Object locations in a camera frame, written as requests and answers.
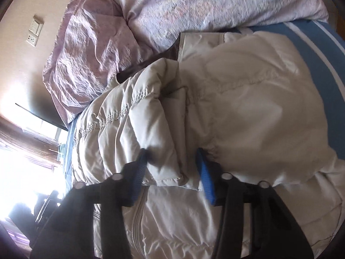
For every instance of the blue white striped bed sheet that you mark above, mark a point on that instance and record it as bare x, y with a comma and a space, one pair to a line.
310, 40

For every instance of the white wall switch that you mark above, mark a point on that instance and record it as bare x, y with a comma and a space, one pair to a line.
35, 26

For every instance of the dark object by window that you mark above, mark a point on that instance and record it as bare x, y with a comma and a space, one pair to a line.
47, 205

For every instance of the white wall socket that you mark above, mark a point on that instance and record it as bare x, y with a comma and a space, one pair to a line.
32, 39

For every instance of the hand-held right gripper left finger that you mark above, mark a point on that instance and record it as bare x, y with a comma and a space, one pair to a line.
138, 168

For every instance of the beige puffer jacket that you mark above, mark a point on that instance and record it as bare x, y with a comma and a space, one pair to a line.
242, 99

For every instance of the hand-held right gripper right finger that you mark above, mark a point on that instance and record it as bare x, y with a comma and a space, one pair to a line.
204, 172

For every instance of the pink floral quilt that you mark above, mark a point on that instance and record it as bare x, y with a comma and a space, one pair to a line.
107, 45

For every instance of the wooden framed window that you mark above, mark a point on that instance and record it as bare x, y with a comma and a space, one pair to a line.
24, 151

